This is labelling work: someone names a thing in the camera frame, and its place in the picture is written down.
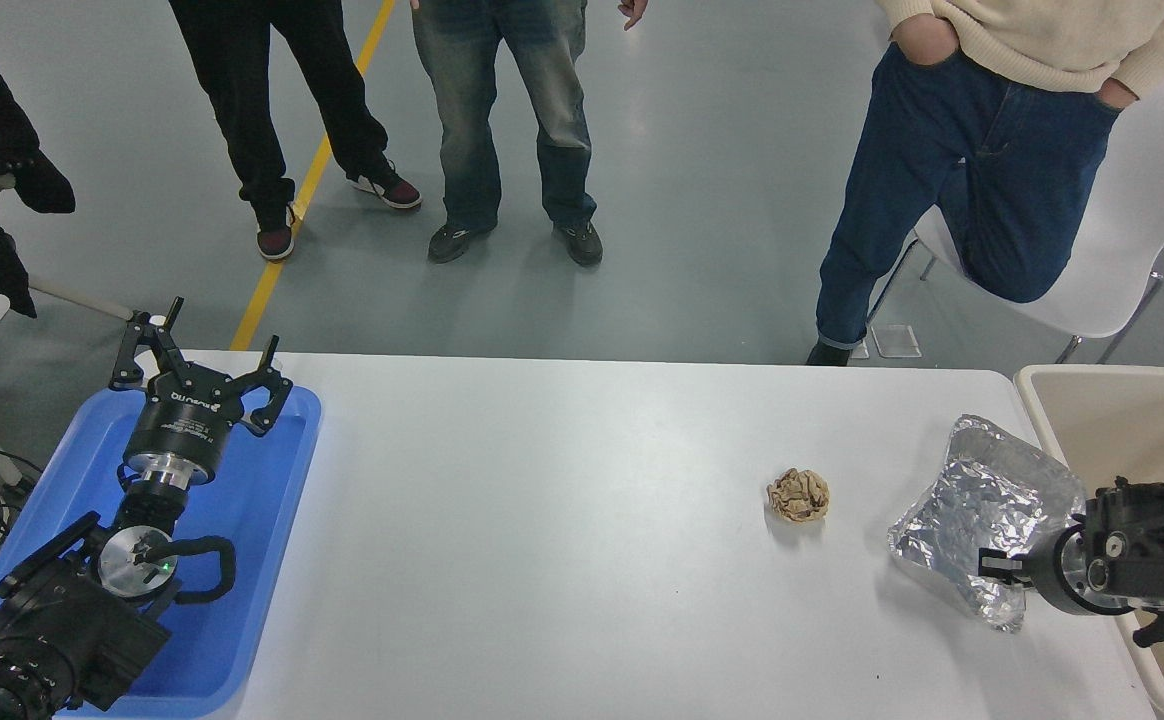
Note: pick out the person's left hand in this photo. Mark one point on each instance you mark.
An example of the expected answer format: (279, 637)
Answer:
(634, 10)

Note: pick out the standing person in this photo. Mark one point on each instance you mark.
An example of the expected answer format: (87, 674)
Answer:
(262, 100)
(472, 100)

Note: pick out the blue plastic tray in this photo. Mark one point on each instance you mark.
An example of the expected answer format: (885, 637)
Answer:
(242, 560)

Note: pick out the white plastic chair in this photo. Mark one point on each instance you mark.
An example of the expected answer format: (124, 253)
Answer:
(1142, 200)

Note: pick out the crumpled tan paper ball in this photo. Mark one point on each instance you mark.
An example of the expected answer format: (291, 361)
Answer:
(798, 495)

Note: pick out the clear floor plate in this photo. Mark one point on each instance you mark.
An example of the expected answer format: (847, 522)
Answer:
(895, 340)

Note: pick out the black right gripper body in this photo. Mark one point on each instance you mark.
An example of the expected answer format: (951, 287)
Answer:
(1047, 570)

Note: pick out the foil plate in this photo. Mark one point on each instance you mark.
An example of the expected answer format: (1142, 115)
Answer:
(982, 500)

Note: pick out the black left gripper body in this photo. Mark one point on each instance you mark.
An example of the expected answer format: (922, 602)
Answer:
(182, 422)

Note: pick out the large pale bin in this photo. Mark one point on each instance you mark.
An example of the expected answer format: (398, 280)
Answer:
(1092, 420)

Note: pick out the person leaning on chair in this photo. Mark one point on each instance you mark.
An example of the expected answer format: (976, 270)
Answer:
(902, 180)

